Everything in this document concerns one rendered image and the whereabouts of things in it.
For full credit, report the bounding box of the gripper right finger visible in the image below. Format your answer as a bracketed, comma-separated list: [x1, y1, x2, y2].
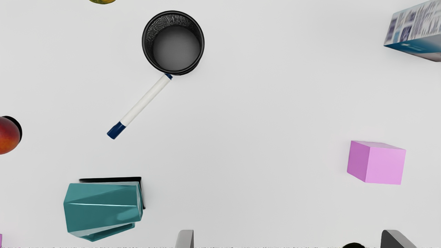
[381, 230, 418, 248]

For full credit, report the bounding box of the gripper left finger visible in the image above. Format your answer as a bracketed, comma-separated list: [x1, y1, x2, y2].
[175, 230, 194, 248]

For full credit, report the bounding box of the teal faceted mug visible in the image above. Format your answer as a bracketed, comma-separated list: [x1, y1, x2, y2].
[63, 182, 144, 242]

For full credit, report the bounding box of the pink cube block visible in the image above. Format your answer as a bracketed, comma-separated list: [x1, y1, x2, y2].
[347, 140, 407, 185]

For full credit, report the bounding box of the white pen with blue cap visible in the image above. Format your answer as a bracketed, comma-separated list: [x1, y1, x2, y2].
[106, 73, 173, 140]

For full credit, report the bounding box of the black mesh pen holder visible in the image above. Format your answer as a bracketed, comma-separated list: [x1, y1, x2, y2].
[142, 10, 205, 76]

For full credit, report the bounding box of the red orange round fruit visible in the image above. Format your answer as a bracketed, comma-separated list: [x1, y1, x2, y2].
[0, 116, 21, 155]

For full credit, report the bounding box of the printed blue white carton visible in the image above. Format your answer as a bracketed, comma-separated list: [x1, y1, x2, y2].
[383, 0, 441, 62]

